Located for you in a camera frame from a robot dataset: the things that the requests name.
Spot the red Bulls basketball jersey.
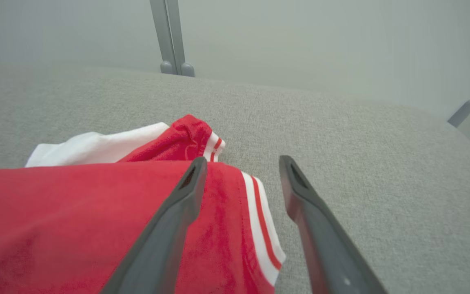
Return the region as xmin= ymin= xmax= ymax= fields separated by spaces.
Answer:
xmin=0 ymin=114 xmax=286 ymax=294

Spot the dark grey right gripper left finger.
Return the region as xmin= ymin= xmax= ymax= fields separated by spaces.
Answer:
xmin=100 ymin=156 xmax=208 ymax=294

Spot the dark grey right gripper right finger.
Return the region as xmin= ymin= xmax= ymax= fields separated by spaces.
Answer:
xmin=279 ymin=155 xmax=388 ymax=294

